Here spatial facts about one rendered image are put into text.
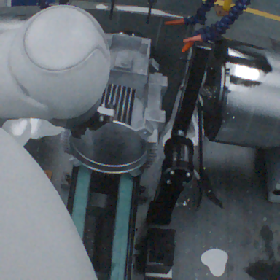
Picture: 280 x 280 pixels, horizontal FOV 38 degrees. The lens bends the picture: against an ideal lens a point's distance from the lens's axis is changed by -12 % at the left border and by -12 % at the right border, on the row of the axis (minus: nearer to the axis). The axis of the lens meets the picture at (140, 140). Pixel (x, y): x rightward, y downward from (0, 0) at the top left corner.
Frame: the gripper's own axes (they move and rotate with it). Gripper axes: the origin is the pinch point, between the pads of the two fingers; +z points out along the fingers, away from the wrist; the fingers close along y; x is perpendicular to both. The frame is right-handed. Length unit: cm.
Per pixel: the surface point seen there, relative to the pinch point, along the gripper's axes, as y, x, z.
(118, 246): -10.1, 20.7, 9.4
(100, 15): 0.8, -29.7, 14.0
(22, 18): 18.7, -24.5, 6.9
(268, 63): -37.5, -20.9, 4.9
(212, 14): -67, -143, 209
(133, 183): -12.1, 6.7, 19.6
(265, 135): -38.8, -5.7, 10.6
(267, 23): -118, -152, 214
